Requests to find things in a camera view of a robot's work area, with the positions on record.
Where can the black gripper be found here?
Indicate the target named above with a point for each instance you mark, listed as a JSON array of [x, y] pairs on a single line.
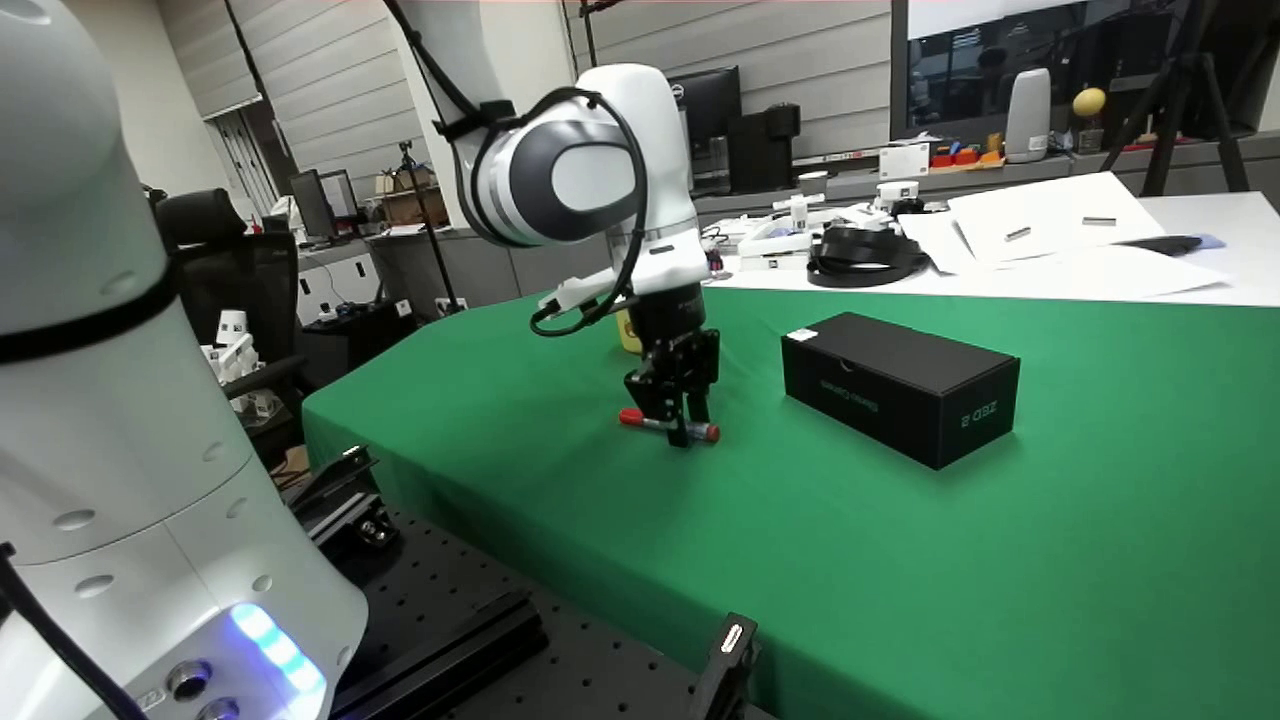
[[669, 332]]

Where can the grey marker with red cap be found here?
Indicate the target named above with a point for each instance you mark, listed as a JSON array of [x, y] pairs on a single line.
[[641, 423]]

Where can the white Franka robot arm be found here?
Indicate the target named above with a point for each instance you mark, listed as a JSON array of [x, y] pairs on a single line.
[[104, 402]]

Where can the green table cloth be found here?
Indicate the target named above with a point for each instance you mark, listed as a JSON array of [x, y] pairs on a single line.
[[693, 560]]

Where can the black desktop box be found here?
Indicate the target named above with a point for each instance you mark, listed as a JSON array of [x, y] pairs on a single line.
[[762, 145]]

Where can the black computer monitor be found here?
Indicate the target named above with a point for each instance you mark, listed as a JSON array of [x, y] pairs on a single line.
[[712, 123]]

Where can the thin black light stand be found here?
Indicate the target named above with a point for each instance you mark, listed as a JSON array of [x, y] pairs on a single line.
[[424, 227]]

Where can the small white box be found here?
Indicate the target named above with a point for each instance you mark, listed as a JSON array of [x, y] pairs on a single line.
[[907, 160]]

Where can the brown cardboard box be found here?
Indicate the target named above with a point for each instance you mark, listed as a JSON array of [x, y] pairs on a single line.
[[409, 205]]

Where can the white paper sheet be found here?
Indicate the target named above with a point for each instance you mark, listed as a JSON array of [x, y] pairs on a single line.
[[1053, 213]]

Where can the small white figurine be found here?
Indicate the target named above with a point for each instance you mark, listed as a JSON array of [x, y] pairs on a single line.
[[232, 345]]

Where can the white speaker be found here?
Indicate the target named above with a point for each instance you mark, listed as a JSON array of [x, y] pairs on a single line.
[[1031, 113]]

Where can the black office chair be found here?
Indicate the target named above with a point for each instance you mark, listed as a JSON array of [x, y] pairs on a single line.
[[225, 267]]

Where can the yellow ball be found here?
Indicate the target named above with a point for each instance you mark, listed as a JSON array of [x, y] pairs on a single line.
[[1091, 103]]

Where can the black flat case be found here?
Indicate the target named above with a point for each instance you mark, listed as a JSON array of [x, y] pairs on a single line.
[[1166, 244]]

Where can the black tripod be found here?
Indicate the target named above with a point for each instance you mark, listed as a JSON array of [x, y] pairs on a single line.
[[1195, 92]]

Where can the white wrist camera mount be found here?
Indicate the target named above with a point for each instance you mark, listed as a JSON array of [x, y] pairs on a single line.
[[576, 297]]

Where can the black rectangular camera box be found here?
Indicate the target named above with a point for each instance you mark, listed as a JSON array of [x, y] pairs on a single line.
[[900, 384]]

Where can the black bracket with white label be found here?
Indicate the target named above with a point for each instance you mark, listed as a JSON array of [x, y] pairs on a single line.
[[727, 667]]

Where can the black aluminium rail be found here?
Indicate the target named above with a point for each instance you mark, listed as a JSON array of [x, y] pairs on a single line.
[[444, 654]]

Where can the black clamp mount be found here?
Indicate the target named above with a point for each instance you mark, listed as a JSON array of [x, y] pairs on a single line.
[[344, 500]]

